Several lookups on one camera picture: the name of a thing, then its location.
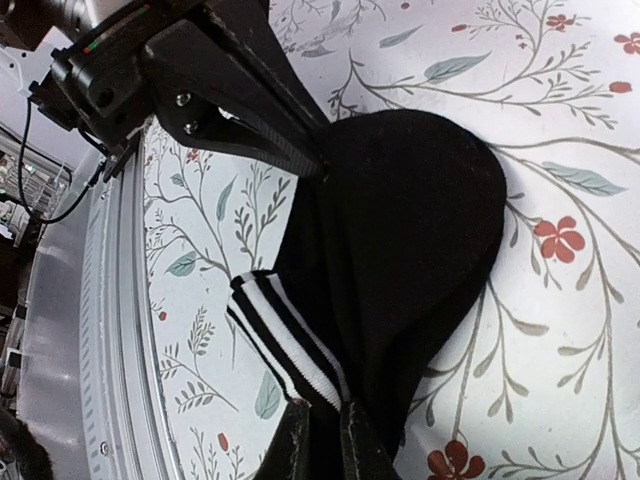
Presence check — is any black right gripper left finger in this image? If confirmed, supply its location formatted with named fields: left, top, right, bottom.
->
left=254, top=399, right=310, bottom=480

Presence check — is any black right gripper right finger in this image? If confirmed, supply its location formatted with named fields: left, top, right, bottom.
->
left=340, top=401, right=400, bottom=480

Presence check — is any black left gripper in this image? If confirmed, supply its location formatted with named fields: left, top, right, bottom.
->
left=27, top=0, right=328, bottom=178

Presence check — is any black sock with white stripes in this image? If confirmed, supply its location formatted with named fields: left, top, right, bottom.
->
left=227, top=110, right=506, bottom=477

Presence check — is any floral tablecloth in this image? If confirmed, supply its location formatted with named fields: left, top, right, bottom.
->
left=142, top=0, right=640, bottom=480

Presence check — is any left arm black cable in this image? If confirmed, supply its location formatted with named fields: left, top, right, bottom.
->
left=17, top=97, right=111, bottom=225

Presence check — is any aluminium front rail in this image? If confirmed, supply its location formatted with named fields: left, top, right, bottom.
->
left=17, top=155, right=181, bottom=479

